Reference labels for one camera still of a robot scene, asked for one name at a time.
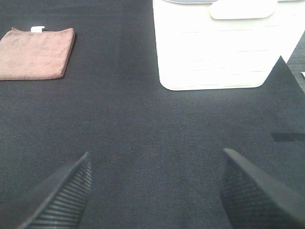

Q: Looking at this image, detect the white plastic basket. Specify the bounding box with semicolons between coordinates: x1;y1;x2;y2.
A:
152;0;305;91

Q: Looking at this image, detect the white towel label tag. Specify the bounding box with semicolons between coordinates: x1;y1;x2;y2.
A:
30;26;45;33

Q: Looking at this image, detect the pink towel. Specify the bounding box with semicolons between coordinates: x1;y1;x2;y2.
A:
0;27;75;81

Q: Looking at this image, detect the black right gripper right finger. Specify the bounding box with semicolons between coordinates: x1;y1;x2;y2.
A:
217;148;305;229

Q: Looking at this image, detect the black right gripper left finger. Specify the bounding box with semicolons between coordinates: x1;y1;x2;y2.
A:
0;152;92;229

